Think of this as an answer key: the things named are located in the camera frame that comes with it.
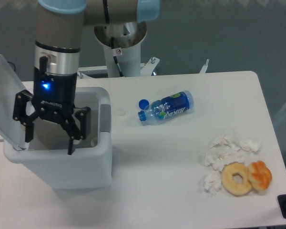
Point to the white bottle cap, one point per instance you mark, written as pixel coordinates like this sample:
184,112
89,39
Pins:
120,112

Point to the orange twisted bread roll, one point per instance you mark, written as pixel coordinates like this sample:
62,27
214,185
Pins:
259,175

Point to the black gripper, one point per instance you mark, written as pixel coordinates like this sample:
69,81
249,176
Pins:
53,100

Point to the blue bottle cap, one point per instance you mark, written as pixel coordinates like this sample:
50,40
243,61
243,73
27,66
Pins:
143,103

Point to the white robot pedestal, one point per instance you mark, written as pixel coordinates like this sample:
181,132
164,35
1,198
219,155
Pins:
124,59

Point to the large crumpled white tissue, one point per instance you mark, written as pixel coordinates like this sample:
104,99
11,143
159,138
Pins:
226,149

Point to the plain ring donut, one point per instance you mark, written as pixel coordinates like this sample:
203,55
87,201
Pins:
234,178

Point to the white trash can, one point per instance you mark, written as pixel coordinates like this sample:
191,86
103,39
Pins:
47,154

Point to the blue label plastic bottle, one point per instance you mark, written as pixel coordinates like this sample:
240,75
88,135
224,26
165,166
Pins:
166,109

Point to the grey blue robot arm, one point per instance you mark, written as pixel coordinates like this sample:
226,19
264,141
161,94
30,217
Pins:
60,24

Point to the small crumpled white tissue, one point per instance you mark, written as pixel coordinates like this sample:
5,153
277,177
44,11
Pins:
212,183

